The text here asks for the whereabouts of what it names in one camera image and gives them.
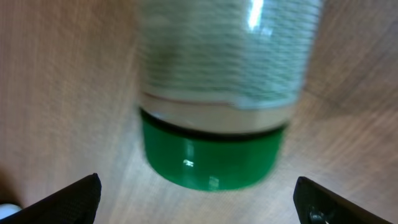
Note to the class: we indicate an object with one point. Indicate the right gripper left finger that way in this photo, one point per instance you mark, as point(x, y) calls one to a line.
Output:
point(75, 204)

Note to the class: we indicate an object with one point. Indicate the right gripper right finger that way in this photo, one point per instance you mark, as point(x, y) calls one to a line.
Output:
point(317, 205)

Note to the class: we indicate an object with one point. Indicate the green lid white jar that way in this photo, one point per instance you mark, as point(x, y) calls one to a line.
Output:
point(219, 81)

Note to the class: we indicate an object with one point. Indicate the white barcode scanner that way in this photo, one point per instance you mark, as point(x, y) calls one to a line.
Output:
point(8, 209)

